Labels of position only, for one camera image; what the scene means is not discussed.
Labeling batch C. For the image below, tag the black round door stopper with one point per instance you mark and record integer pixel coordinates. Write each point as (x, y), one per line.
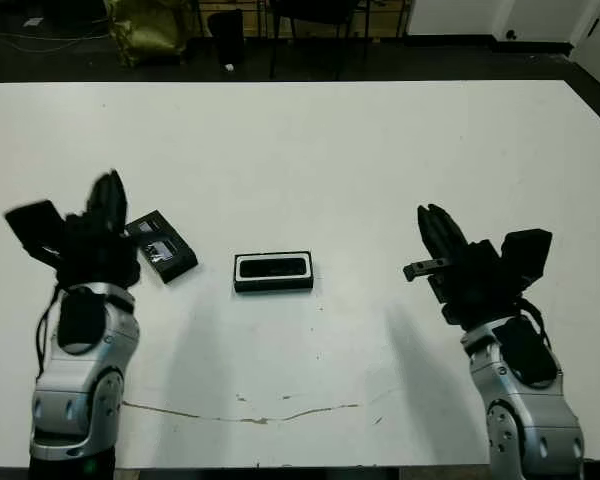
(512, 34)

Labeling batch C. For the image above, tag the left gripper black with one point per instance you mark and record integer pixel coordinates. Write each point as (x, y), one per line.
(97, 260)

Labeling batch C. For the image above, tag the black box white insert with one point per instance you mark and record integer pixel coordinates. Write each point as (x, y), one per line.
(274, 287)

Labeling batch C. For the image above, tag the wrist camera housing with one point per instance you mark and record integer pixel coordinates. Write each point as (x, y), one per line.
(527, 252)
(32, 225)

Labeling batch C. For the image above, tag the white paper sheet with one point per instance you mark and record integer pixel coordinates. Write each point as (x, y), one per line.
(34, 21)

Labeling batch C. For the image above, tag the black upright case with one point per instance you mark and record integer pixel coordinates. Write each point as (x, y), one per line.
(227, 37)

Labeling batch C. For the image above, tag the left wrist camera housing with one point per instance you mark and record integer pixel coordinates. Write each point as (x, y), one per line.
(32, 225)

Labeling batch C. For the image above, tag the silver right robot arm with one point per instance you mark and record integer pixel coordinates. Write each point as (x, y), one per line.
(520, 415)

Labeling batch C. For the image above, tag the black box lid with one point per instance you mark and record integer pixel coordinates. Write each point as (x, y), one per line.
(172, 260)

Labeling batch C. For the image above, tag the slim black camera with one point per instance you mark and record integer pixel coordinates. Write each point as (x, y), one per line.
(272, 267)

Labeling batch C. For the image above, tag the black office chair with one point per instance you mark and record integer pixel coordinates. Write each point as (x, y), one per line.
(312, 10)

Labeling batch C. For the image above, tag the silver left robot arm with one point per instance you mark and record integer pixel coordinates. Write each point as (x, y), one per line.
(80, 380)

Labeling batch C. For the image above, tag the right wrist camera housing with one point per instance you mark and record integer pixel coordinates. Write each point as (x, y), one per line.
(527, 252)

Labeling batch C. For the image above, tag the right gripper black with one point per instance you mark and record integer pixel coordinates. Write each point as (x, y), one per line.
(480, 290)

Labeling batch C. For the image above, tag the yellow green bag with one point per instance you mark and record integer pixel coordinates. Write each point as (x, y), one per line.
(147, 32)

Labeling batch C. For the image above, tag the light wooden crate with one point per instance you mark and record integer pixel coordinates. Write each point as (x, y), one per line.
(390, 15)
(258, 17)

